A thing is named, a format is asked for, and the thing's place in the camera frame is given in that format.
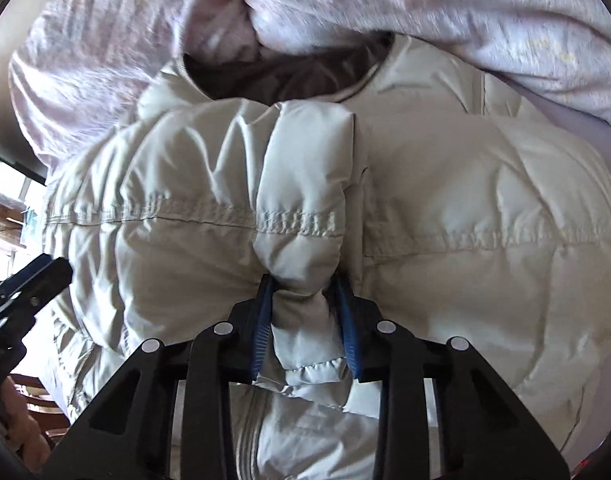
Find purple bed sheet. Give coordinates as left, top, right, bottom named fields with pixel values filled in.
left=528, top=87, right=611, bottom=166

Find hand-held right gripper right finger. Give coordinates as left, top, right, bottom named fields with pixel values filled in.
left=332, top=277, right=572, bottom=480

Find person's left hand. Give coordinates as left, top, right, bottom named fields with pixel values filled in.
left=2, top=379, right=52, bottom=463

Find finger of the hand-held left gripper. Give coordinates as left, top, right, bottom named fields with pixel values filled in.
left=0, top=255, right=74, bottom=343

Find white puffer jacket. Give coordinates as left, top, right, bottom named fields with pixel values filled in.
left=38, top=34, right=611, bottom=480

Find wooden furniture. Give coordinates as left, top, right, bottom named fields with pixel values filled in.
left=0, top=195, right=34, bottom=251

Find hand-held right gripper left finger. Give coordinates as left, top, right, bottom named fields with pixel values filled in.
left=38, top=278, right=277, bottom=480

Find pink floral duvet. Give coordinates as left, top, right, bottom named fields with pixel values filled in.
left=8, top=0, right=611, bottom=171

